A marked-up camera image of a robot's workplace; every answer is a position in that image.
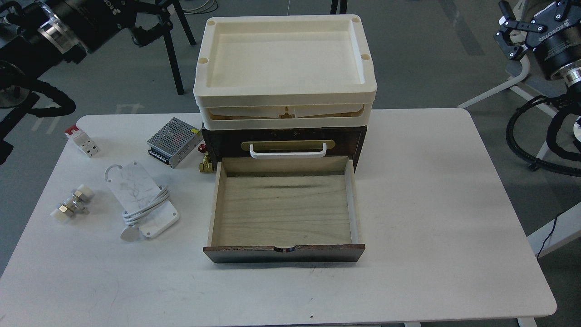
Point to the white red circuit breaker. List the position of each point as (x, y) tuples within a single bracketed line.
[(82, 141)]

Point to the metal mesh power supply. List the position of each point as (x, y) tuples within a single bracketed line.
[(173, 142)]

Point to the brass valve with red handle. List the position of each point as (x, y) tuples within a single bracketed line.
[(206, 165)]

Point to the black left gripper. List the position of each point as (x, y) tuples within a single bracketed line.
[(95, 22)]

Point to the open wooden drawer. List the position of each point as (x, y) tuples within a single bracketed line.
[(284, 211)]

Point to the dark wooden cabinet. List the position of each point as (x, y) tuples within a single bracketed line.
[(341, 142)]

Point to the cream plastic tray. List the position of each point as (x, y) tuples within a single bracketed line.
[(283, 72)]

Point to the white drawer handle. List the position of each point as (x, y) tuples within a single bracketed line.
[(287, 155)]

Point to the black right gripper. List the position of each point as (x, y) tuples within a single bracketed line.
[(553, 34)]

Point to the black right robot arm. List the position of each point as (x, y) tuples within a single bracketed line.
[(569, 71)]

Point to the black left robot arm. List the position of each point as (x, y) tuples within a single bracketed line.
[(53, 31)]

